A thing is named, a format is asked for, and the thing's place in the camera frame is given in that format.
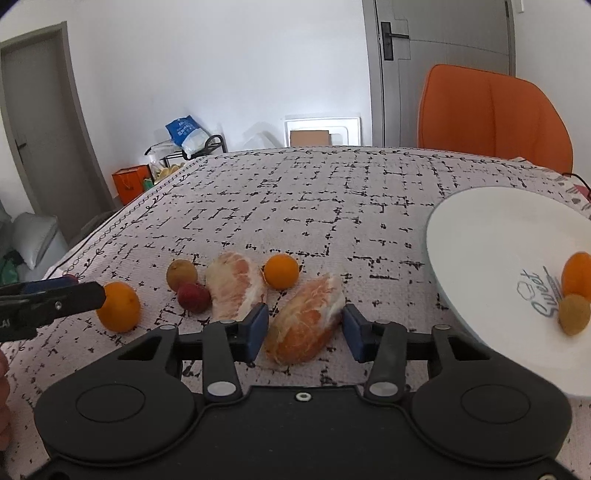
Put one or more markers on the person's left hand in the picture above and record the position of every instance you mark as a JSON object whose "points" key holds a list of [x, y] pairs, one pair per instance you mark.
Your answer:
{"points": [[2, 397]]}

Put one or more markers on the white foam packaging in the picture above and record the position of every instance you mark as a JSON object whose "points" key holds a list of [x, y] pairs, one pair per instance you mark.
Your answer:
{"points": [[323, 122]]}

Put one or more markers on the grey-framed door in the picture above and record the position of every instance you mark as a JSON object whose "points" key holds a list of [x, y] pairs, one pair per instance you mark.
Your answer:
{"points": [[41, 115]]}

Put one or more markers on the grey plastic sack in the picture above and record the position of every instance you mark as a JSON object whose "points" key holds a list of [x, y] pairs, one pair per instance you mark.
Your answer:
{"points": [[34, 240]]}

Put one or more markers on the small orange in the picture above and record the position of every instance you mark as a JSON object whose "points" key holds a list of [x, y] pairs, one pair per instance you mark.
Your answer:
{"points": [[118, 308], [281, 271], [577, 276]]}

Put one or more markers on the blue and white bag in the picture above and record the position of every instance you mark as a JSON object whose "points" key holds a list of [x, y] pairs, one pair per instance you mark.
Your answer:
{"points": [[184, 134]]}

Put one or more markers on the brown round fruit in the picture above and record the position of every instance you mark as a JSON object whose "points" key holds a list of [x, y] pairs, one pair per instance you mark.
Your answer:
{"points": [[574, 314], [181, 273]]}

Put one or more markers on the brown cardboard sheet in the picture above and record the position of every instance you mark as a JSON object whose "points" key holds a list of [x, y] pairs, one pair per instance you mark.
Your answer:
{"points": [[309, 138]]}

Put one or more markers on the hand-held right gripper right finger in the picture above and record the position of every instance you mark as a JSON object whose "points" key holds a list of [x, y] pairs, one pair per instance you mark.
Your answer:
{"points": [[353, 334]]}

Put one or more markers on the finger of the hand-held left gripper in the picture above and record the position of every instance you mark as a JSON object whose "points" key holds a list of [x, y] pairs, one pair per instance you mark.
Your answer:
{"points": [[46, 283], [78, 297]]}

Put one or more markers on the white plate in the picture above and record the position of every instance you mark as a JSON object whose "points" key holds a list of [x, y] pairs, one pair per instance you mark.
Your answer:
{"points": [[489, 258]]}

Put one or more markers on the grey door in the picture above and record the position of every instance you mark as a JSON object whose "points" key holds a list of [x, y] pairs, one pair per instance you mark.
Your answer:
{"points": [[443, 32]]}

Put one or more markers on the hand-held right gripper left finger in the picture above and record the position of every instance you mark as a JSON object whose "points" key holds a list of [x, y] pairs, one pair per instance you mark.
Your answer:
{"points": [[257, 330]]}

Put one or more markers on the peeled pomelo segment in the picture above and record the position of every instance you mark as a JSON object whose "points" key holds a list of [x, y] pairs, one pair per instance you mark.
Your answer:
{"points": [[233, 284], [302, 323]]}

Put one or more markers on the orange chair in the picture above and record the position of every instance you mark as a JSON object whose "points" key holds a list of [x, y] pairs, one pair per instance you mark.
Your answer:
{"points": [[489, 115]]}

